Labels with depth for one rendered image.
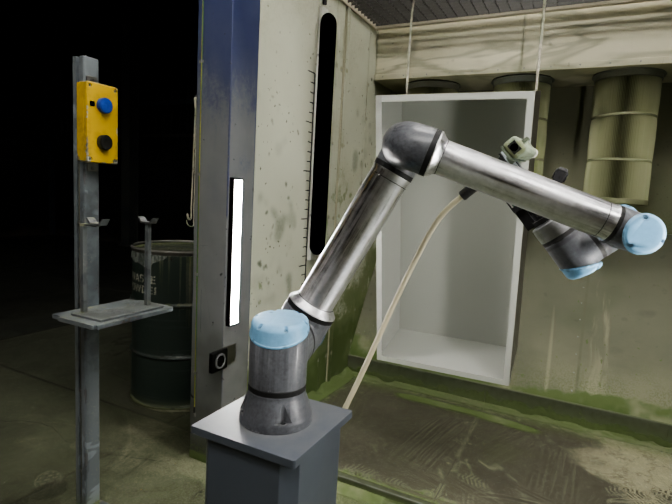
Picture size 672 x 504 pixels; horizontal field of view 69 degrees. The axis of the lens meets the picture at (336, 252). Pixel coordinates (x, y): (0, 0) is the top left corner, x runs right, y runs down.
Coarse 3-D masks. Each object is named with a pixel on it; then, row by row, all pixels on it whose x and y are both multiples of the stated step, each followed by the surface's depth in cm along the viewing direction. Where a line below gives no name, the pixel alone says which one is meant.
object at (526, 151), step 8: (504, 144) 119; (520, 144) 117; (528, 144) 133; (504, 152) 119; (512, 152) 118; (520, 152) 117; (528, 152) 125; (536, 152) 157; (504, 160) 128; (512, 160) 119; (520, 160) 132; (464, 192) 135; (472, 192) 134
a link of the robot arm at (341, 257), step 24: (384, 168) 129; (360, 192) 133; (384, 192) 130; (360, 216) 131; (384, 216) 133; (336, 240) 134; (360, 240) 133; (336, 264) 134; (312, 288) 136; (336, 288) 136; (312, 312) 135
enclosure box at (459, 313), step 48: (384, 96) 196; (432, 96) 189; (480, 96) 182; (528, 96) 175; (480, 144) 220; (432, 192) 235; (480, 192) 226; (384, 240) 226; (432, 240) 242; (480, 240) 232; (384, 288) 233; (432, 288) 249; (480, 288) 239; (384, 336) 241; (432, 336) 254; (480, 336) 246
